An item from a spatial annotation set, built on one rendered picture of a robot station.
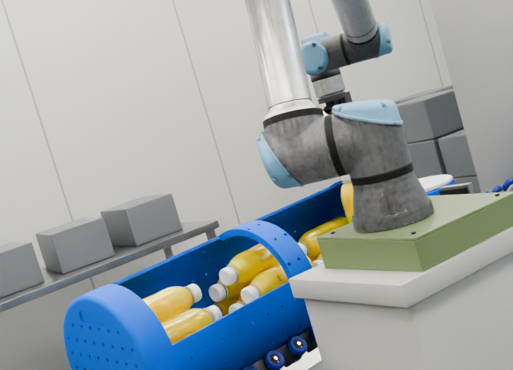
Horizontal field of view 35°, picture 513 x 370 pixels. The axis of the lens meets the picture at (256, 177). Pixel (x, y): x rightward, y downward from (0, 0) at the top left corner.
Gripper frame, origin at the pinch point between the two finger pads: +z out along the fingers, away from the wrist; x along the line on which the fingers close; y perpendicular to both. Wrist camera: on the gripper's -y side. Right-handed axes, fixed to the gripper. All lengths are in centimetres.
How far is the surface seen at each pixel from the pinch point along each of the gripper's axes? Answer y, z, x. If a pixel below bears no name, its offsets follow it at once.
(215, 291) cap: -42.3, 14.0, 10.3
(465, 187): 51, 18, 2
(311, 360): -35.4, 33.1, -5.7
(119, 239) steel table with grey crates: 100, 30, 266
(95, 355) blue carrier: -77, 14, 8
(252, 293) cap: -42.1, 14.9, -1.3
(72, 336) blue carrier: -77, 10, 14
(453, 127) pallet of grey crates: 298, 28, 159
